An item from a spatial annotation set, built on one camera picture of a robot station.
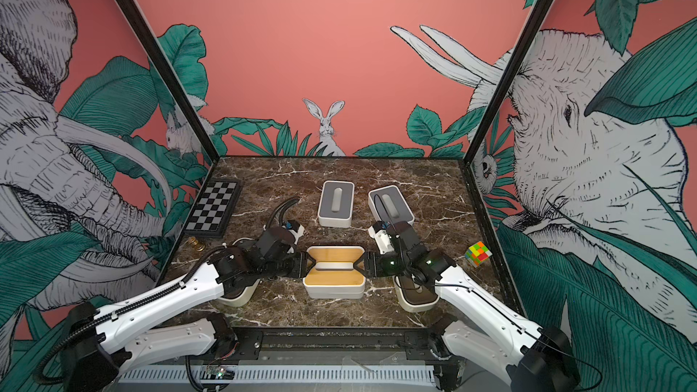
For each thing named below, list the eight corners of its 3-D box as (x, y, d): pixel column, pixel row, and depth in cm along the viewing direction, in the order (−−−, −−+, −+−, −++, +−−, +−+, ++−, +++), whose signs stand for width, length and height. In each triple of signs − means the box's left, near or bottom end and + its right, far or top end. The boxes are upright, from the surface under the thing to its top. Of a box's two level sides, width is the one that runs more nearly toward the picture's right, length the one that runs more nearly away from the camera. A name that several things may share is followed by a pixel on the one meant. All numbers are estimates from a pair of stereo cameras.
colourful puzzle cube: (473, 269, 91) (479, 262, 87) (461, 255, 94) (466, 248, 90) (486, 261, 93) (493, 254, 89) (474, 247, 96) (480, 240, 92)
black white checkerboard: (189, 237, 97) (184, 231, 94) (212, 184, 113) (208, 179, 110) (223, 237, 97) (219, 232, 94) (241, 185, 113) (238, 179, 110)
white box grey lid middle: (318, 227, 100) (317, 219, 96) (322, 189, 112) (321, 180, 108) (354, 228, 101) (354, 219, 96) (354, 190, 112) (354, 181, 108)
